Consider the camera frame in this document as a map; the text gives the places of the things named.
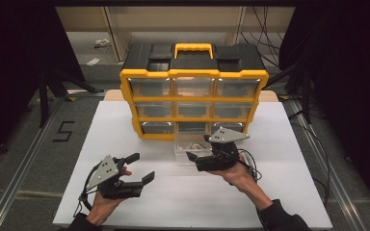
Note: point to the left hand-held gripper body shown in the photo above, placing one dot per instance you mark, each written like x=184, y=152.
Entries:
x=122, y=189

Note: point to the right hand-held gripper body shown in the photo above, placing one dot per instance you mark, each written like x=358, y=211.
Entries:
x=220, y=157

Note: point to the yellow black drawer organizer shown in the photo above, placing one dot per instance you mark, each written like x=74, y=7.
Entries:
x=192, y=64

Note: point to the person's right hand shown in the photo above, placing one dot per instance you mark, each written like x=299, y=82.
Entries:
x=237, y=176

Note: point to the person's left hand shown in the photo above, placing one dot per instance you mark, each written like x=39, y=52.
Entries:
x=102, y=208

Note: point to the flat white paper slip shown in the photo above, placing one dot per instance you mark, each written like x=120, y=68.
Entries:
x=93, y=62

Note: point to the black tripod stand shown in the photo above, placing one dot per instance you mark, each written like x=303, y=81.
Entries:
x=45, y=96

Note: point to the crumpled white paper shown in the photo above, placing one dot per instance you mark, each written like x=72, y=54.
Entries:
x=102, y=43

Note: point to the black curtain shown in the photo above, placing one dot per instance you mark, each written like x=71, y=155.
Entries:
x=350, y=80
x=16, y=64

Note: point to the aluminium floor rail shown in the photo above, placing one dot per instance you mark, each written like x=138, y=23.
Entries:
x=337, y=179
x=19, y=173

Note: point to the beige shelf frame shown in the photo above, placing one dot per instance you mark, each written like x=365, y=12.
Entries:
x=118, y=32

